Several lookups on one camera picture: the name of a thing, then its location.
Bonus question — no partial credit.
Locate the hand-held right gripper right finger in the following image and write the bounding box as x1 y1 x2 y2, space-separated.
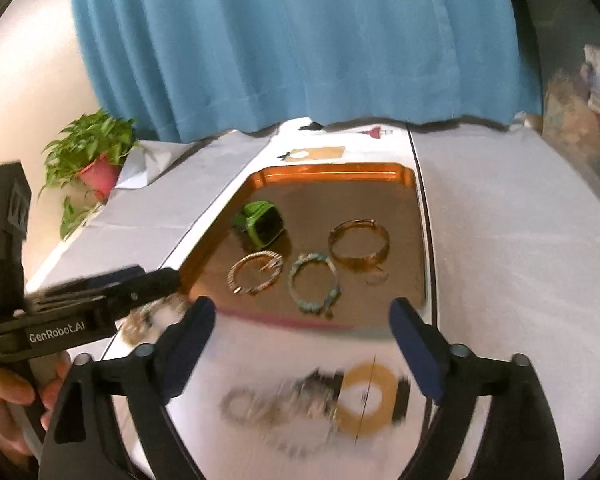
389 297 566 480

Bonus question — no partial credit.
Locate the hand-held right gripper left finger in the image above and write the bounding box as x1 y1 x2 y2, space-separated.
39 296 217 480

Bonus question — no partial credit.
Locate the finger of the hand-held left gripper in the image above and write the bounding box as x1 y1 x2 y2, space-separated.
97 267 182 325
25 266 148 306

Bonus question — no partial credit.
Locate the pearl bead bracelet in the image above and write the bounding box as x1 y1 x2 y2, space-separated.
121 294 193 347

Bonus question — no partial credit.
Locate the copper metal tray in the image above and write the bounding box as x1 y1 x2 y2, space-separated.
179 161 428 331

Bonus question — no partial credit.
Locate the teal beaded bracelet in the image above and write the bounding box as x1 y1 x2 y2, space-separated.
287 252 342 318

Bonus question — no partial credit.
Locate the green smart watch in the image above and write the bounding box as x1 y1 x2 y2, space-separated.
232 201 290 251

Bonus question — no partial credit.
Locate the person's left hand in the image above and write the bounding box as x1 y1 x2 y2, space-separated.
0 350 73 467

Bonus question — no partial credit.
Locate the white lamp print table runner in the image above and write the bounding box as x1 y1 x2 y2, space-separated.
100 119 437 480

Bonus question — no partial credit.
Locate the potted green plant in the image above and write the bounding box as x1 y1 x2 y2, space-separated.
39 109 142 241

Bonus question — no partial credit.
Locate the blue curtain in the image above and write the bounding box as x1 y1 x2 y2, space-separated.
69 0 543 145

